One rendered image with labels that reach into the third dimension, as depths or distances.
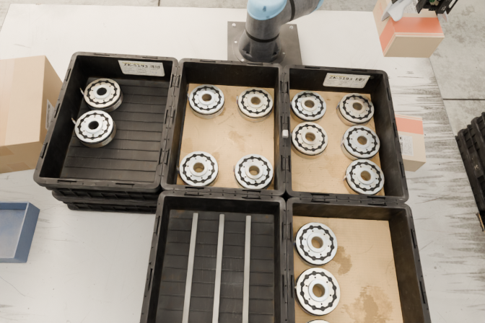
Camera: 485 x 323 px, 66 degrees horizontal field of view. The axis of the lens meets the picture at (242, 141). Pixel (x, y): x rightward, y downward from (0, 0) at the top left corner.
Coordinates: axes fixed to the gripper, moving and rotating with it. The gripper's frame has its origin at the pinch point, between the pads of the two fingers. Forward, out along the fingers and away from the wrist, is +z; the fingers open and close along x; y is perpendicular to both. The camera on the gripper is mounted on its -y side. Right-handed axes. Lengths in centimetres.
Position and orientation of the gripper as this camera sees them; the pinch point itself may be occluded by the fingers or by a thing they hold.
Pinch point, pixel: (408, 19)
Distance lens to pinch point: 108.0
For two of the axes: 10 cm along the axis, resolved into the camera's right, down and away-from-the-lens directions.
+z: -0.5, 4.6, 8.9
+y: 0.2, 8.9, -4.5
